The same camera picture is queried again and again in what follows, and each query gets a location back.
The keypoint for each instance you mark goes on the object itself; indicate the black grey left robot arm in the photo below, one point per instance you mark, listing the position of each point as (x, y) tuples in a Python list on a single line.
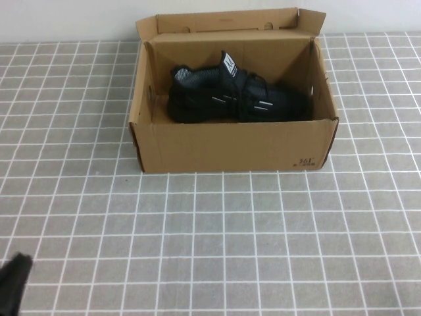
[(11, 283)]

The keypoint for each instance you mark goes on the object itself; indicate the black knit sneaker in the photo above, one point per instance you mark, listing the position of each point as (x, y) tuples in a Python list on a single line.
[(197, 105)]

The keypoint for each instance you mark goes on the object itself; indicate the brown cardboard shoe box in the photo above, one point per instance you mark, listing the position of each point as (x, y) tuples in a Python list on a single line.
[(230, 148)]

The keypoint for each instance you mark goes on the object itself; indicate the grey white grid tablecloth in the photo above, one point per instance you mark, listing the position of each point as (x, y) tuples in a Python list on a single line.
[(230, 247)]

